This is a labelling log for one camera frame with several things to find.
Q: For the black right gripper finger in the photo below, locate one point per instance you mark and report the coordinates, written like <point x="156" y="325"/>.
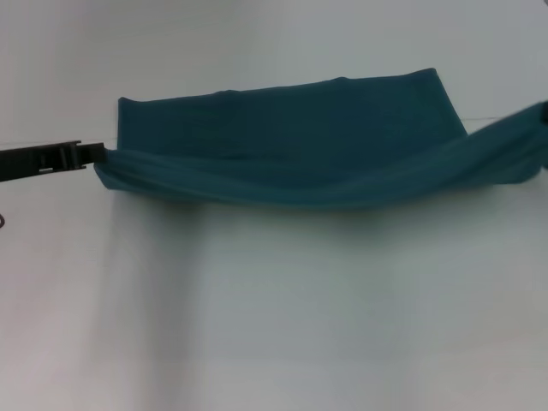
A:
<point x="545" y="110"/>

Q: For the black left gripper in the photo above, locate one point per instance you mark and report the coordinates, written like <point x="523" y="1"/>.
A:
<point x="19" y="162"/>

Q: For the teal blue printed t-shirt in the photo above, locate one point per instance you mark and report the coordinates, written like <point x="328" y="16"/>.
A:
<point x="278" y="150"/>

